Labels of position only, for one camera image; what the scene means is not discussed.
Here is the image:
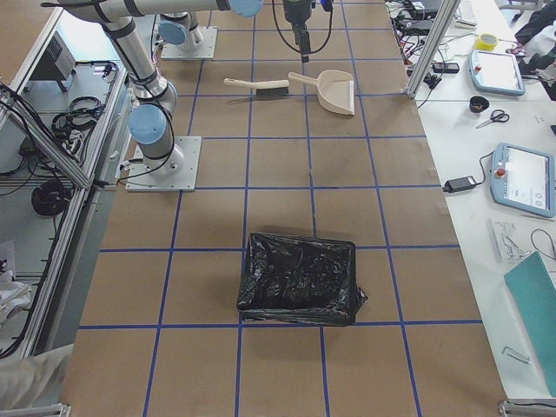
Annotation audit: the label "teal folder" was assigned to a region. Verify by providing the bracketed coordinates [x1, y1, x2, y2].
[504, 252, 555, 396]

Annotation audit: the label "blue teach pendant far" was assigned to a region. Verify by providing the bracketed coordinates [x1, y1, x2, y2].
[468, 50, 525, 96]

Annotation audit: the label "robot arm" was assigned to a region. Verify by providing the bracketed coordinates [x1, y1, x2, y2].
[41, 1, 263, 169]

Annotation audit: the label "bin with black liner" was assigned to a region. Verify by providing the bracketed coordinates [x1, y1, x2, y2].
[236, 233, 367, 327]

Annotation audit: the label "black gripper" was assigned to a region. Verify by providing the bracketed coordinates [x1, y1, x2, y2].
[282, 0, 313, 62]

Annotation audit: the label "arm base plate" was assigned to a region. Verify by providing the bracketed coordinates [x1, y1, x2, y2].
[159, 25, 218, 61]
[124, 135, 203, 193]

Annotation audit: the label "beige plastic dustpan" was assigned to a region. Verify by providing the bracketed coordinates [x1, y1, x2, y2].
[288, 69, 355, 116]

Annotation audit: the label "beige hand brush black bristles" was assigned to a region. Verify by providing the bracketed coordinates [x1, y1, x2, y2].
[223, 78, 289, 97]

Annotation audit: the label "blue teach pendant near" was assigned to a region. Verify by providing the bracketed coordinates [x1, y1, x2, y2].
[490, 142, 555, 218]

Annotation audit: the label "scissors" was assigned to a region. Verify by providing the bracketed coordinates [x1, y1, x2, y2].
[476, 109, 510, 129]

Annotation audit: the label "blue teach pendant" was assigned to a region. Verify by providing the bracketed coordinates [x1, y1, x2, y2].
[468, 50, 525, 96]
[490, 142, 555, 218]

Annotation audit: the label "yellow tape roll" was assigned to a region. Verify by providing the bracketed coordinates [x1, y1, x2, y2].
[474, 33, 499, 51]

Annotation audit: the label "black power adapter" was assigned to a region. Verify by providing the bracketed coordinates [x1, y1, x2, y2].
[442, 175, 478, 194]

